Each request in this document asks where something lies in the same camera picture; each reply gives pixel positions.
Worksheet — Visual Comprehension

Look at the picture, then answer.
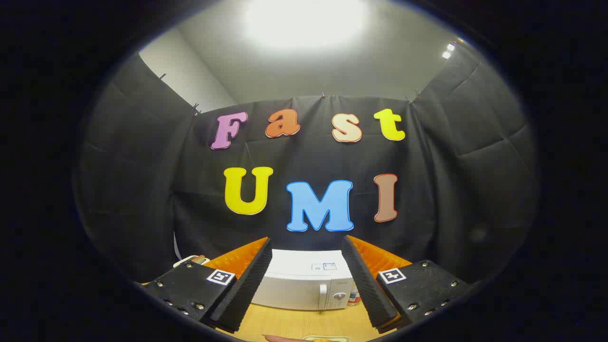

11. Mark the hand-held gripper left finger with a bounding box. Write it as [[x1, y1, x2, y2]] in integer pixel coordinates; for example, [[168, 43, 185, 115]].
[[142, 237, 273, 333]]

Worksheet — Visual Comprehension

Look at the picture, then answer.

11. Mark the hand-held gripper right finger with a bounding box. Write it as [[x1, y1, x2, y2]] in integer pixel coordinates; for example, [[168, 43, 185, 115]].
[[342, 235, 473, 333]]

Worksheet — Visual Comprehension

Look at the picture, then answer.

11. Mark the white microwave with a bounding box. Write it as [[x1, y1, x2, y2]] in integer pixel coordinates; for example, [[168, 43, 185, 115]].
[[251, 249, 356, 312]]

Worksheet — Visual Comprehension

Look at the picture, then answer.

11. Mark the white toaster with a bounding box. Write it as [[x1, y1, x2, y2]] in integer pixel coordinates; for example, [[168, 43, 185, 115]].
[[173, 255, 209, 268]]

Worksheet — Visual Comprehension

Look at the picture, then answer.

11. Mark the ceiling light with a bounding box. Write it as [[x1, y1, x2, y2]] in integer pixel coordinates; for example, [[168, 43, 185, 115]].
[[245, 0, 369, 50]]

